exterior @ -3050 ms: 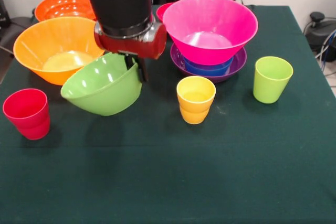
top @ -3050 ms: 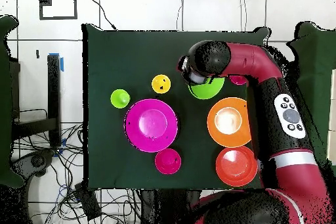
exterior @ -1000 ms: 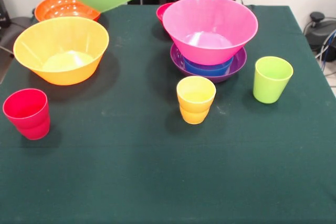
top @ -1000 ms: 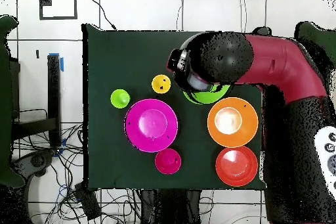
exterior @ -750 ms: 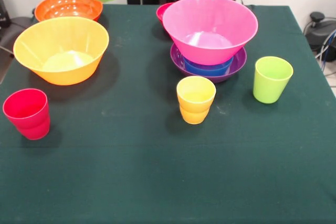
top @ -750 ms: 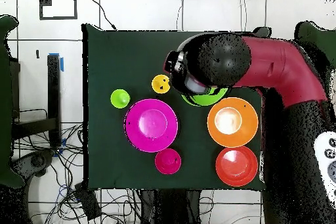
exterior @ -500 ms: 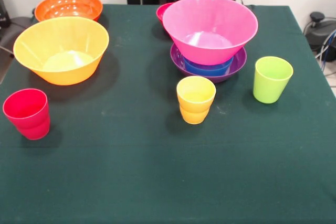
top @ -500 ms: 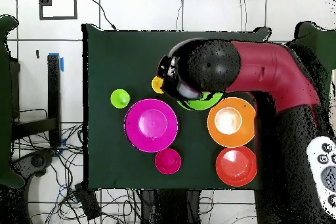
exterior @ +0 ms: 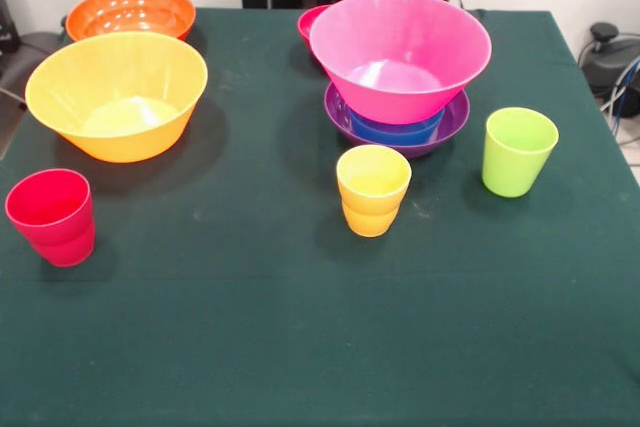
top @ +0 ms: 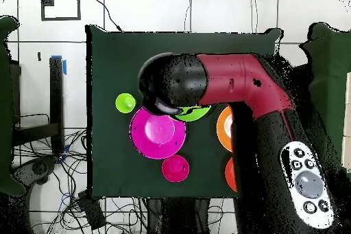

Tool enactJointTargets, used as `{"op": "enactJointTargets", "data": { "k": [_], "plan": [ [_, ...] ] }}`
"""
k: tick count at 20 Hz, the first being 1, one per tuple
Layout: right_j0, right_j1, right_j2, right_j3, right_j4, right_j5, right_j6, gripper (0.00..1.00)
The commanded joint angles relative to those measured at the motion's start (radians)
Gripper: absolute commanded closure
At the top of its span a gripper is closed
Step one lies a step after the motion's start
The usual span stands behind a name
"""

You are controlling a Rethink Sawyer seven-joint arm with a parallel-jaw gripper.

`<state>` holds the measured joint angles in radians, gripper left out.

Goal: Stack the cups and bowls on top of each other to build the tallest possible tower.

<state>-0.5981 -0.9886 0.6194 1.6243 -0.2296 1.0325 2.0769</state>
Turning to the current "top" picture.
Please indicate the lime green bowl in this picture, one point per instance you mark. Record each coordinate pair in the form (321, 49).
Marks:
(201, 113)

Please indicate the large pink bowl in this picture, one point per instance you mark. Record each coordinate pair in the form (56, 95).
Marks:
(142, 143)

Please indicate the large orange bowl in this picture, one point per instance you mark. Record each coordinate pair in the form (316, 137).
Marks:
(222, 132)

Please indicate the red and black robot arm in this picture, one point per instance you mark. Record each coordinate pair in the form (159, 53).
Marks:
(233, 80)

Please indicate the small red-pink bowl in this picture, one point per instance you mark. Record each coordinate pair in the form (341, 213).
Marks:
(172, 168)

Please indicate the lime green cup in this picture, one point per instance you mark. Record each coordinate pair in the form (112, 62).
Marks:
(124, 103)

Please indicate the dark green tablecloth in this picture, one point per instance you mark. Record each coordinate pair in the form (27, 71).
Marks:
(118, 58)

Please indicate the red-orange bowl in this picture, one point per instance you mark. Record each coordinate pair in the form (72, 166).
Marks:
(231, 176)

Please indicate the blue tape strip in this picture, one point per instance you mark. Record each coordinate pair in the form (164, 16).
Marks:
(64, 68)

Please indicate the black floor box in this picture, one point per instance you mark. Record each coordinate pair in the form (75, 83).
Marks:
(92, 212)

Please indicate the black chair base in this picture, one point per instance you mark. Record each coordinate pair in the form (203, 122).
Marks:
(38, 168)

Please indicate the green cloth side table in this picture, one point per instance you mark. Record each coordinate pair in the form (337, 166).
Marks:
(5, 107)
(334, 94)

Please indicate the black metal frame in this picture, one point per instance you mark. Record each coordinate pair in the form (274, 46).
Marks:
(56, 94)

